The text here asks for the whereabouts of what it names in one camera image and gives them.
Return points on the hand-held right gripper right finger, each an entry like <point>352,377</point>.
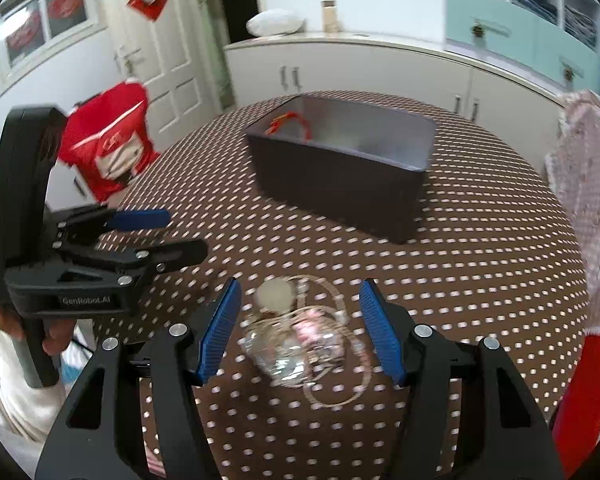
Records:
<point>380,332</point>

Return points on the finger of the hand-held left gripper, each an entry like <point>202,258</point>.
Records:
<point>180,252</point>
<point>140,219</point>

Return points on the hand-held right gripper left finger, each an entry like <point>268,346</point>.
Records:
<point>220,332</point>

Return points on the clear crystal pendant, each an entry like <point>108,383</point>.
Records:
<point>275,360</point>

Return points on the pink pig charm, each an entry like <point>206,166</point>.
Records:
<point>310,332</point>

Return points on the dark grey metal box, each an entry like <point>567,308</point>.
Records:
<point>330,190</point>

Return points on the person's left forearm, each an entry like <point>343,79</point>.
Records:
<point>20,390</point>

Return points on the person's left hand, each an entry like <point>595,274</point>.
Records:
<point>60,337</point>

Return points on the red cat bag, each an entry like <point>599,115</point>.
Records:
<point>95,130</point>

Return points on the brown polka dot tablecloth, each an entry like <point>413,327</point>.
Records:
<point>480,260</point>

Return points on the white panel door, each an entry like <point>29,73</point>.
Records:
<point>180,60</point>

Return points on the red window decal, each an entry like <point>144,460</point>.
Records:
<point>65,1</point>
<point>24,32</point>

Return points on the white framed window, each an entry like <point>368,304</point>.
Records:
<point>40,25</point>

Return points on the green curtain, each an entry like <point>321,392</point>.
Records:
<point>217,35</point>

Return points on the plain red chair cover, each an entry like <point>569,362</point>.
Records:
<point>585,400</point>

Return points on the white pillow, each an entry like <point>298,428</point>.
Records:
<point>275,22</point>

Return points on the pink patterned chair cover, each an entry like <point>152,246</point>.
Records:
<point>595,185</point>

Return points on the white low cabinet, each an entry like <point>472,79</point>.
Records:
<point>380,65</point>

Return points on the beige bottle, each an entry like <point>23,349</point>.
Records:
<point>331,17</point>

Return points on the pinecone drawer ornament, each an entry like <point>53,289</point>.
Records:
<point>478,31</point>
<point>568,75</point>

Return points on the teal drawer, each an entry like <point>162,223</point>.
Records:
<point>580,55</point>
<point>505,35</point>

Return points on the stack of folded jeans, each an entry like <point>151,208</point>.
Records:
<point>582,25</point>
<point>532,0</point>

